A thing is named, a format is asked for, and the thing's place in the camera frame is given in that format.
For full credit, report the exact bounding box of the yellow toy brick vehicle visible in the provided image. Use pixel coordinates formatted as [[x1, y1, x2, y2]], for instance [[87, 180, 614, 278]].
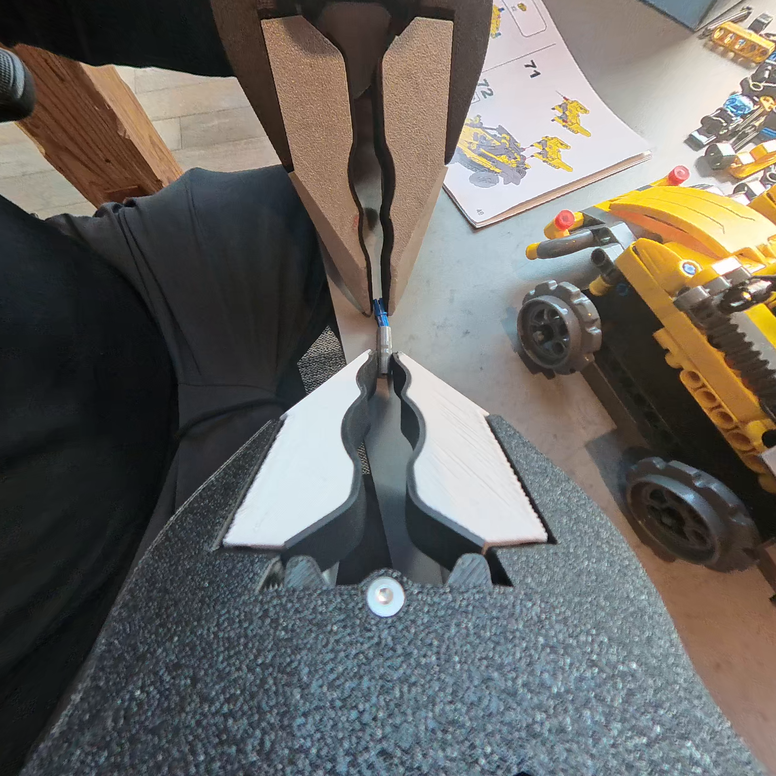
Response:
[[516, 164, 776, 597]]

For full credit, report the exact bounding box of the wooden post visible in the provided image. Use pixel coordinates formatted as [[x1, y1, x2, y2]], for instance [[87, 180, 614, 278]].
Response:
[[10, 43, 185, 209]]

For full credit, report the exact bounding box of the person's left forearm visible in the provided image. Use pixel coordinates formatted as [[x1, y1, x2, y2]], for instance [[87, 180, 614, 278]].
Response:
[[0, 0, 237, 80]]

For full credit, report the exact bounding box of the toy brick instruction booklet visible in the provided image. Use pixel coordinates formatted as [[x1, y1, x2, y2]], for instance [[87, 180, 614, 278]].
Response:
[[443, 0, 656, 230]]

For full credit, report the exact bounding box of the pile of loose toy bricks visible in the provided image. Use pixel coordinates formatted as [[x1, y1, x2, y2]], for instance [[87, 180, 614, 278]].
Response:
[[683, 0, 776, 205]]

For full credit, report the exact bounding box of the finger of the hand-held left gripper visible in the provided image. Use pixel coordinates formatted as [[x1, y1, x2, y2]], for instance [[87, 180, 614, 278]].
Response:
[[368, 15, 455, 304], [259, 13, 374, 316]]

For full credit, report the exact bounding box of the person's black clothing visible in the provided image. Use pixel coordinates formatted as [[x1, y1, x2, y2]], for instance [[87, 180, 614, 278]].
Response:
[[0, 164, 346, 776]]

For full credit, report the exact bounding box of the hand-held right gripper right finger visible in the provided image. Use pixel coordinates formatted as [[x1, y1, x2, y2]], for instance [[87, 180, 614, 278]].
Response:
[[391, 352, 549, 546]]

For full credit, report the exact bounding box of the grey desk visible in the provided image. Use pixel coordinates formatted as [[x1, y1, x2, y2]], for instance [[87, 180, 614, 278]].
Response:
[[328, 0, 776, 765]]

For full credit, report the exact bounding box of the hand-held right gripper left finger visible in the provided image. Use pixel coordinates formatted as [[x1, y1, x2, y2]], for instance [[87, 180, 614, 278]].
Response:
[[222, 352, 384, 552]]

